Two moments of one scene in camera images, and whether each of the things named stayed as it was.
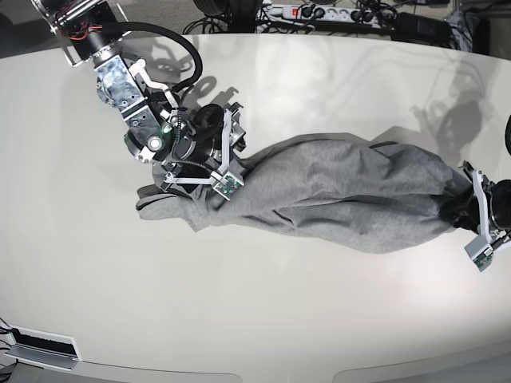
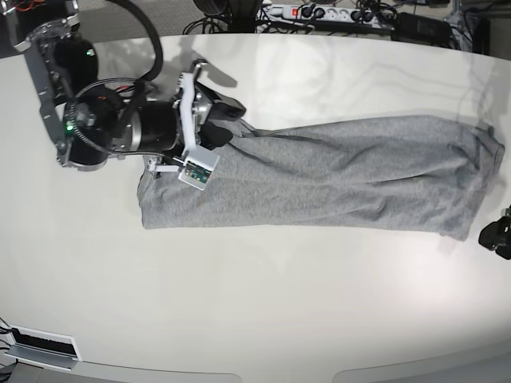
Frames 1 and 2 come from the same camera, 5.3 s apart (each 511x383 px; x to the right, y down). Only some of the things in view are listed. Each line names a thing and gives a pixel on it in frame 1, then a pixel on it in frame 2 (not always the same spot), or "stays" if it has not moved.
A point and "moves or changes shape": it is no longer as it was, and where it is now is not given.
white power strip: x=373 y=17 stays
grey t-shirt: x=350 y=189 moves or changes shape
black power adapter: x=410 y=28 stays
